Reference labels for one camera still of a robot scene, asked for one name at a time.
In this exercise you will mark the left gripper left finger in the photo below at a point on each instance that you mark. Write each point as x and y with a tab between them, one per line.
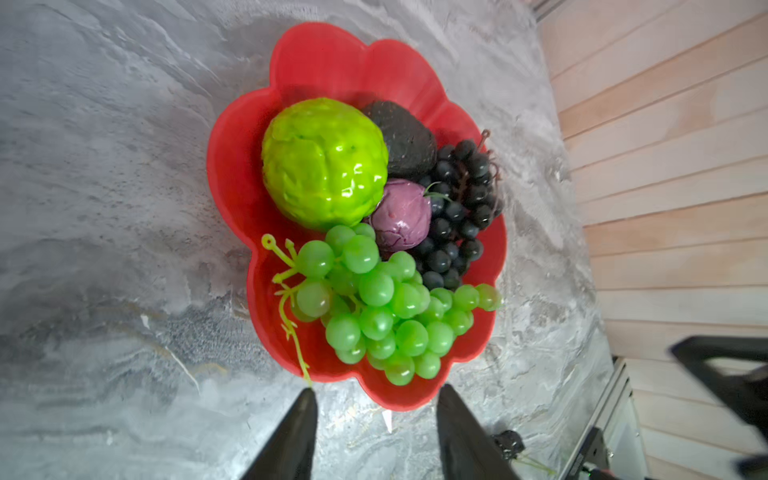
289	452

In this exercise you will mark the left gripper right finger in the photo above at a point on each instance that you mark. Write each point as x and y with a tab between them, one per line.
466	451

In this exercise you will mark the green grape bunch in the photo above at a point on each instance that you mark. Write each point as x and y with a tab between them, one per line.
382	312

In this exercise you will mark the purple fig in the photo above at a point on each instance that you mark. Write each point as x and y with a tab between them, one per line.
401	221

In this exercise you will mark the black grape bunch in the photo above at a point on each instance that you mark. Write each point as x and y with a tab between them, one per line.
463	190

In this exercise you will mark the green bumpy round fruit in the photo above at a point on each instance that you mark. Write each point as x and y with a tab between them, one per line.
324	164

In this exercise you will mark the dark avocado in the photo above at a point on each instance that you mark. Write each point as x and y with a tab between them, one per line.
412	147

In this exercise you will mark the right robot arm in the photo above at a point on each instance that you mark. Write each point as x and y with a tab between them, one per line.
744	394

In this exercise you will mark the dark blackberry pair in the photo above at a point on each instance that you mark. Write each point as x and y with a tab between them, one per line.
512	448

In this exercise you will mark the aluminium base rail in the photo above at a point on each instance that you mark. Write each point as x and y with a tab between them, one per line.
611	441

